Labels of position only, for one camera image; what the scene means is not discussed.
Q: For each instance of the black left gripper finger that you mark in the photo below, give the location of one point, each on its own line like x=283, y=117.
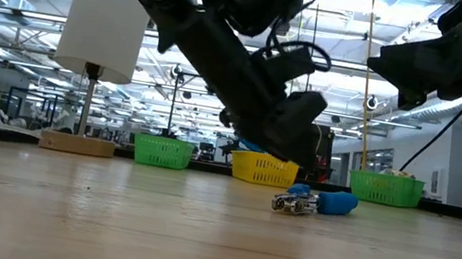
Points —
x=289, y=145

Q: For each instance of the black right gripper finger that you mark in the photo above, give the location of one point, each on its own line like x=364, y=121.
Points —
x=426, y=72

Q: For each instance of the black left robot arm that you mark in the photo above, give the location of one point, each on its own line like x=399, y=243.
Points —
x=207, y=42

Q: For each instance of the yellow plastic basket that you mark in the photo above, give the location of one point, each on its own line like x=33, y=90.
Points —
x=264, y=171

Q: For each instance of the black equipment cabinet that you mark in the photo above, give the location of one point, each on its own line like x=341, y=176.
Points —
x=324, y=149

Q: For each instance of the small round ceiling reel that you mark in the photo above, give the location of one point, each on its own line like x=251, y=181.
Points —
x=176, y=72
x=371, y=103

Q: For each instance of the green plastic basket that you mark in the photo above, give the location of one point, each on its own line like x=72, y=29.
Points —
x=162, y=152
x=384, y=189

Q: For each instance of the white table lamp wooden base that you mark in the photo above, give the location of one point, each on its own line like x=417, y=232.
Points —
x=107, y=12

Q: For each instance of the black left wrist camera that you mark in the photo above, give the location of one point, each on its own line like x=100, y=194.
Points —
x=292, y=65

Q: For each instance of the tall black metal frame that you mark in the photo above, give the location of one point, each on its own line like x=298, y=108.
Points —
x=171, y=111

